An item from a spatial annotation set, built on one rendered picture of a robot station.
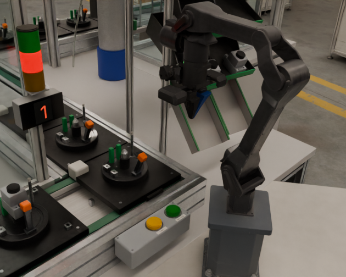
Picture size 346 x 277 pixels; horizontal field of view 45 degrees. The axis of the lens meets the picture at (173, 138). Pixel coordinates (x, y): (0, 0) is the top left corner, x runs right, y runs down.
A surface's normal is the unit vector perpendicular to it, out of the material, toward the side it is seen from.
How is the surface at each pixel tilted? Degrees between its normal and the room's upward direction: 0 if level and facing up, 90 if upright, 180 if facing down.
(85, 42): 90
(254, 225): 0
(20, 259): 0
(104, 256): 90
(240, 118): 45
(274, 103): 118
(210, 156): 0
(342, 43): 90
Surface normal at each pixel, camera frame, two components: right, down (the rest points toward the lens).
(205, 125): 0.44, -0.29
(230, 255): -0.12, 0.51
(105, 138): 0.04, -0.85
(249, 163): 0.65, 0.52
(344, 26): -0.79, 0.29
